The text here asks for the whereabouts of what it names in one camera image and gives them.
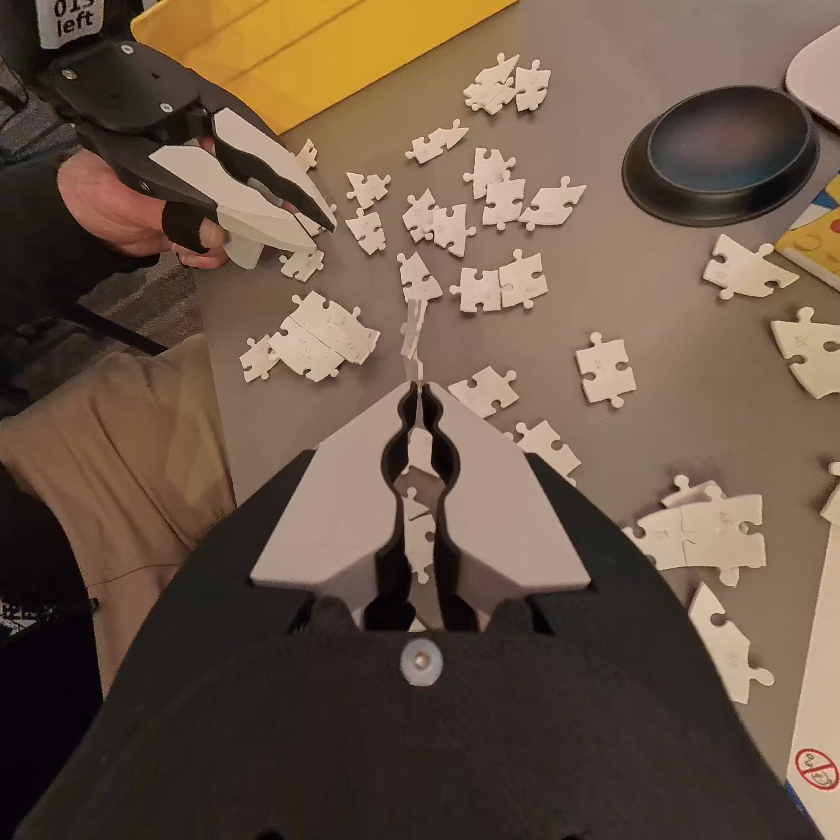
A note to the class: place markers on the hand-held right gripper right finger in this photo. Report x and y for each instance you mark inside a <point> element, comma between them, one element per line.
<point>512,525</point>

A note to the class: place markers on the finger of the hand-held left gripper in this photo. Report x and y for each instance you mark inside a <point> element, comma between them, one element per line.
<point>197,174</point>
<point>262,148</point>

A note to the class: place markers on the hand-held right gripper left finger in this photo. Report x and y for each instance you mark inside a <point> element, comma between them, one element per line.
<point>315,525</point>

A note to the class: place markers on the joined puzzle ball section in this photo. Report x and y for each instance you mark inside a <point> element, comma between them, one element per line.
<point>321,334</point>

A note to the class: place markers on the single white puzzle piece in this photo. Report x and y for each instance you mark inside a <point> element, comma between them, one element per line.
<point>413,341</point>

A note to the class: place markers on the white puzzle pieces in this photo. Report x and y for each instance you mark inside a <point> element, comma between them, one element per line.
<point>482,289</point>

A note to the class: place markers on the person's left forearm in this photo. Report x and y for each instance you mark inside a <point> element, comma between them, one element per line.
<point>39,243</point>

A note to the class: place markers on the blue puzzle box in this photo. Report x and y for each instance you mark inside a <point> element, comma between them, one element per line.
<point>817,243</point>

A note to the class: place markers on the black puzzle ball stand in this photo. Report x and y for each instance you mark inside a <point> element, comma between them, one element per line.
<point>722,151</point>

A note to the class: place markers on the person's left hand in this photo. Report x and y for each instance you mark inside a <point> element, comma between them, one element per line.
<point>111,210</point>

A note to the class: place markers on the yellow plastic bin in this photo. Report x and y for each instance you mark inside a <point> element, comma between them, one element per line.
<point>295,52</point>

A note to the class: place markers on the person's tan trousers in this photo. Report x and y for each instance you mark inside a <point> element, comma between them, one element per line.
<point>131,459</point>

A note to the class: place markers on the printed instruction sheet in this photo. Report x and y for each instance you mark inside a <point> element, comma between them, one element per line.
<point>820,656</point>

